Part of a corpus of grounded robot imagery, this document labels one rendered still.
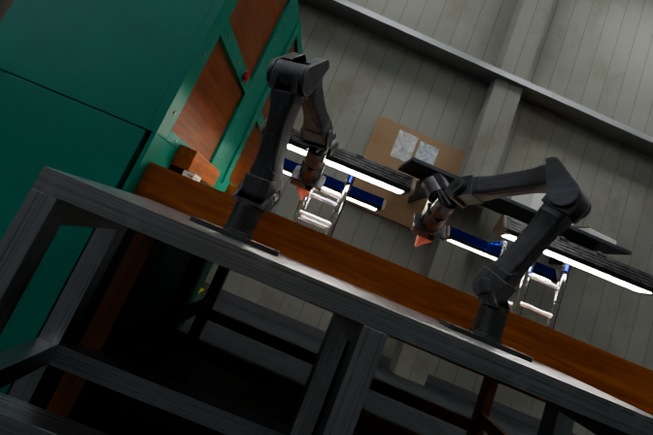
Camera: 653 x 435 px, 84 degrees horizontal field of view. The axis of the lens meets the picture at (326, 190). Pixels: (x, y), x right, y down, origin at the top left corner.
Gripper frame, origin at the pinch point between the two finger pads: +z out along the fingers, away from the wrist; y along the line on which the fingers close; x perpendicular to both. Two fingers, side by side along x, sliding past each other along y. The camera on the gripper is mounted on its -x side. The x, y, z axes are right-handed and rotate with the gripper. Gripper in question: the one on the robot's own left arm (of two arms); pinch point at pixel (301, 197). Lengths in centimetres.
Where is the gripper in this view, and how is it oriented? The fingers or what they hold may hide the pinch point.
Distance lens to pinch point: 117.5
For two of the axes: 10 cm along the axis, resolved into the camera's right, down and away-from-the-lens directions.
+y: -9.2, -3.8, 0.3
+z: -2.8, 7.2, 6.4
